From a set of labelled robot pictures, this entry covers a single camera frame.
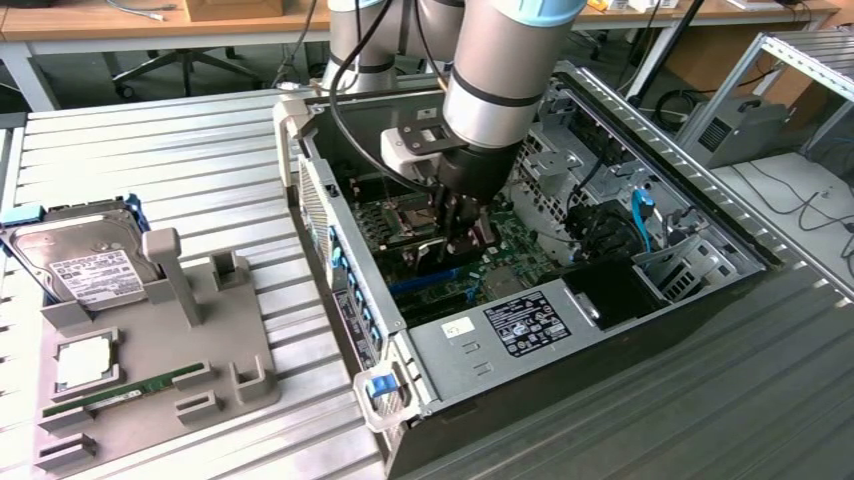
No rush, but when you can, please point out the open grey PC case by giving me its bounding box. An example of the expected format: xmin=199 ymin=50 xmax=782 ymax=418
xmin=271 ymin=69 xmax=786 ymax=479

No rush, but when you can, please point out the silver CPU chip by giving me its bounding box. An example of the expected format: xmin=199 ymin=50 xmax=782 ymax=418
xmin=53 ymin=339 xmax=116 ymax=395

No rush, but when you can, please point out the aluminium shelf frame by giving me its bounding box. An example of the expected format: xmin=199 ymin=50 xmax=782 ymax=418
xmin=672 ymin=27 xmax=854 ymax=154

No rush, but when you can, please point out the blue expansion slot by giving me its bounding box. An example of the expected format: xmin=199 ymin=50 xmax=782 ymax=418
xmin=387 ymin=269 xmax=460 ymax=297

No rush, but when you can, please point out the grey plastic parts rack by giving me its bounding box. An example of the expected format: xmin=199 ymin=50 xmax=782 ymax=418
xmin=32 ymin=227 xmax=285 ymax=474

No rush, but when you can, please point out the CPU socket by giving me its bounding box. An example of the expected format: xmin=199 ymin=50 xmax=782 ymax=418
xmin=392 ymin=197 xmax=441 ymax=234

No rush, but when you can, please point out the grey computer tower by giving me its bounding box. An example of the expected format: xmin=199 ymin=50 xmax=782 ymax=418
xmin=692 ymin=99 xmax=794 ymax=170

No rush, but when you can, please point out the hard disk in blue caddy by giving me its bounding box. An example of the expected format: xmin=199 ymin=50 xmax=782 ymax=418
xmin=0 ymin=194 xmax=165 ymax=314

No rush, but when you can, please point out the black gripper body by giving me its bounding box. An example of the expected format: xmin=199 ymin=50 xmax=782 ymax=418
xmin=435 ymin=143 xmax=520 ymax=202

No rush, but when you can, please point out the green RAM stick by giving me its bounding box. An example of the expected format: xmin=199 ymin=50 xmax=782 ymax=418
xmin=40 ymin=362 xmax=205 ymax=419

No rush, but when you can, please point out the metal disk bay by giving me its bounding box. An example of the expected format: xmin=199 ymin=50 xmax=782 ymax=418
xmin=630 ymin=239 xmax=743 ymax=307

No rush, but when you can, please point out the grey power supply unit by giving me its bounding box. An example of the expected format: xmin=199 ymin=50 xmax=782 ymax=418
xmin=405 ymin=287 xmax=603 ymax=402

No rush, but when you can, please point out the cardboard box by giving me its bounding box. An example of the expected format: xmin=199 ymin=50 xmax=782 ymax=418
xmin=183 ymin=0 xmax=287 ymax=23

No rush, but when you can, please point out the thick black camera cable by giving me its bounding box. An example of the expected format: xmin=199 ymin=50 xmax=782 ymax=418
xmin=329 ymin=0 xmax=435 ymax=194

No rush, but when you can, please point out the wooden desk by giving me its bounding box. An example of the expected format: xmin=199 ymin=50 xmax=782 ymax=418
xmin=0 ymin=0 xmax=843 ymax=114

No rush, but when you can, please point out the green motherboard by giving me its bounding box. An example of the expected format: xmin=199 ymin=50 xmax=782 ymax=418
xmin=345 ymin=164 xmax=581 ymax=326

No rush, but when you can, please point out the black slanted pole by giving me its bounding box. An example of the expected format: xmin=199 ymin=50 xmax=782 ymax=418
xmin=626 ymin=0 xmax=706 ymax=100

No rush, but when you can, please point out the blue flat wire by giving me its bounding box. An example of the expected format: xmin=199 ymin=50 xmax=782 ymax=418
xmin=628 ymin=187 xmax=659 ymax=257

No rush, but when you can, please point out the office chair base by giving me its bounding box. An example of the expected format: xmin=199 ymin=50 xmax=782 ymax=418
xmin=109 ymin=47 xmax=265 ymax=100

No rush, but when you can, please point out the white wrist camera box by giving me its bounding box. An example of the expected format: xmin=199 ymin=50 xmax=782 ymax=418
xmin=377 ymin=124 xmax=469 ymax=185

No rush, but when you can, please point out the thin hanging cable with plug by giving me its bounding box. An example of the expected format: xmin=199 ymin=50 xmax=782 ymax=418
xmin=275 ymin=0 xmax=316 ymax=92

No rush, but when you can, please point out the silver chipset heatsink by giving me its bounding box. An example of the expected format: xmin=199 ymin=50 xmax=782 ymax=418
xmin=481 ymin=269 xmax=527 ymax=297

